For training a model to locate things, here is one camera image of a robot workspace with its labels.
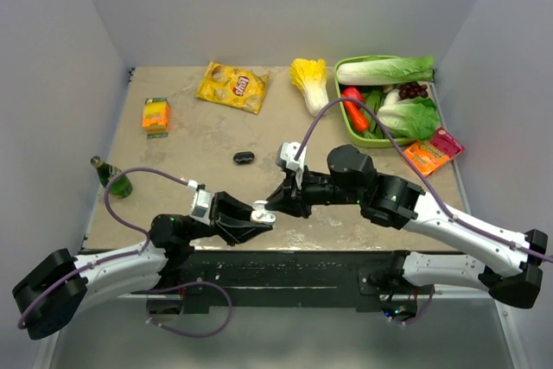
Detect long green white cabbage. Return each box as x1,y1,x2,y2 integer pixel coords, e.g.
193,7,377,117
335,55,435,86

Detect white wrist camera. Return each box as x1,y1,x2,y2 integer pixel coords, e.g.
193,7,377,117
187,180,213,226
276,142,305,189

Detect dark purple grapes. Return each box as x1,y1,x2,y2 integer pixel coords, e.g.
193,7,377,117
398,81,429,100

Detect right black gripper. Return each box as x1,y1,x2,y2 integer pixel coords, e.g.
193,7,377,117
265,164,363,219

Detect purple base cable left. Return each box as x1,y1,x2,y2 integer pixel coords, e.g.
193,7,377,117
145,278,235,338

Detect green lettuce head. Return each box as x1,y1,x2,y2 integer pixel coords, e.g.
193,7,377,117
377,98,440,140

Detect red pepper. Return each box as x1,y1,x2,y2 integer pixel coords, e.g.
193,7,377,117
342,86,365,103

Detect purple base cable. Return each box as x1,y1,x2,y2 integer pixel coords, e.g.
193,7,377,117
145,278,235,338
386,286,436,327

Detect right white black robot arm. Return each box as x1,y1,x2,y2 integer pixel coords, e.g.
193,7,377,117
265,143,547,309

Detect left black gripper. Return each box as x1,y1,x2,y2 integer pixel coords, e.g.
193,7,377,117
185,190,273,245

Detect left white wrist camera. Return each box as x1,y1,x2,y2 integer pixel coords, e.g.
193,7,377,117
187,180,213,226

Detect yellow Lays chips bag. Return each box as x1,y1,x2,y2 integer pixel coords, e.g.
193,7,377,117
196,61,270,114

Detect black earbud charging case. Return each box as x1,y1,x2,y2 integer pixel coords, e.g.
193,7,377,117
232,151,255,165

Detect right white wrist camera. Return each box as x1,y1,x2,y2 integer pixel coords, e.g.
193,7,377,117
276,142,305,189

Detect black base mount frame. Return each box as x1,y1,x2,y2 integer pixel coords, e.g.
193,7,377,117
131,248,431,318

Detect orange pink snack packet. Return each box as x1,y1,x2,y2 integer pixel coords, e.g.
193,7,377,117
404,127,465,177

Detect orange carrot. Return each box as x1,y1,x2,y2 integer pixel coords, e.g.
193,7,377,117
342,98,370,133

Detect green plastic basket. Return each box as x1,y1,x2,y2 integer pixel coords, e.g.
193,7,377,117
333,54,442,149

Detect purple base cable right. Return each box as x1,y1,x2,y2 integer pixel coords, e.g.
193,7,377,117
386,286,436,327

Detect green glass bottle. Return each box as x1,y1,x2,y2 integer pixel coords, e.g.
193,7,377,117
90,156,133,199

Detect white earbud charging case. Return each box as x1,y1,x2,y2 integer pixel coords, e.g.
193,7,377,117
251,200,277,225

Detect dark green spinach leaves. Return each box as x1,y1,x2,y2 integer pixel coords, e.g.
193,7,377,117
360,89,398,140

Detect yellow napa cabbage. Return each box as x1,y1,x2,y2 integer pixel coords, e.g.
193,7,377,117
290,58,329,117

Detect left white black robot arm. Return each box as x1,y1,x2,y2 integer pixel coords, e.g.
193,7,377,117
12,190,276,340

